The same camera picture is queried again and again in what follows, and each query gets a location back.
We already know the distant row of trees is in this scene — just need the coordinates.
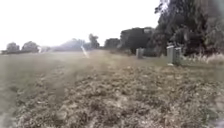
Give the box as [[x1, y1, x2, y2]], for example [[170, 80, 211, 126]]
[[0, 33, 101, 55]]

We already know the wood of dense trees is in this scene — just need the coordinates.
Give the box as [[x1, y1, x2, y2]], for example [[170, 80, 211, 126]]
[[103, 0, 224, 58]]

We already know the mown grass field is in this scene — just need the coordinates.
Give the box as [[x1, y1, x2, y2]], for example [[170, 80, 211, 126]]
[[0, 49, 224, 128]]

